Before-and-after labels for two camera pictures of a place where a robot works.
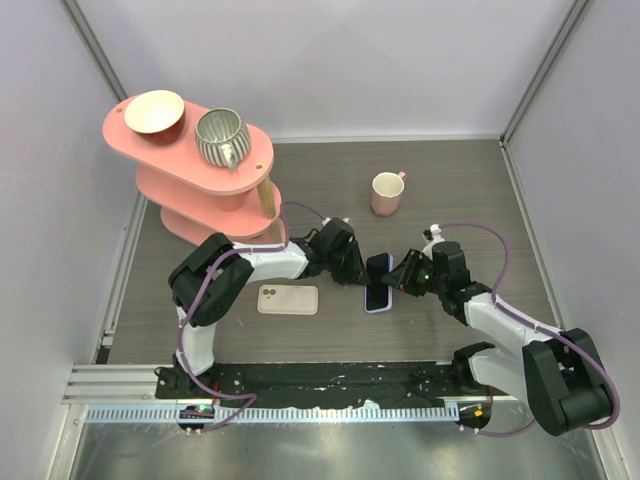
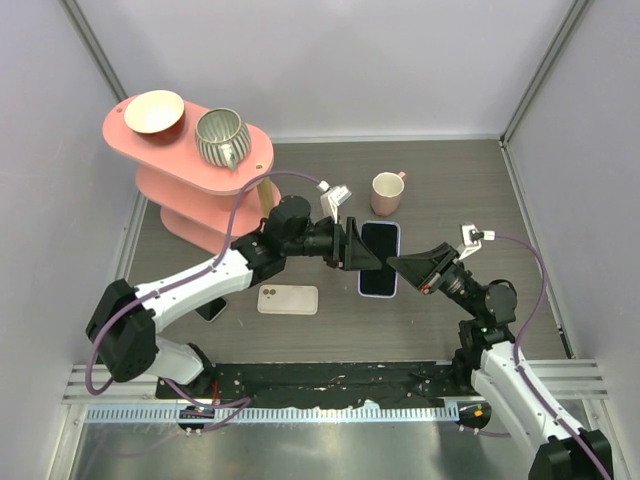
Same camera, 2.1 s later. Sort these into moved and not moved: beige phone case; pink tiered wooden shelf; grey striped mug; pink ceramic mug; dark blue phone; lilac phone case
Moved: dark blue phone; lilac phone case
Not moved: pink tiered wooden shelf; beige phone case; grey striped mug; pink ceramic mug
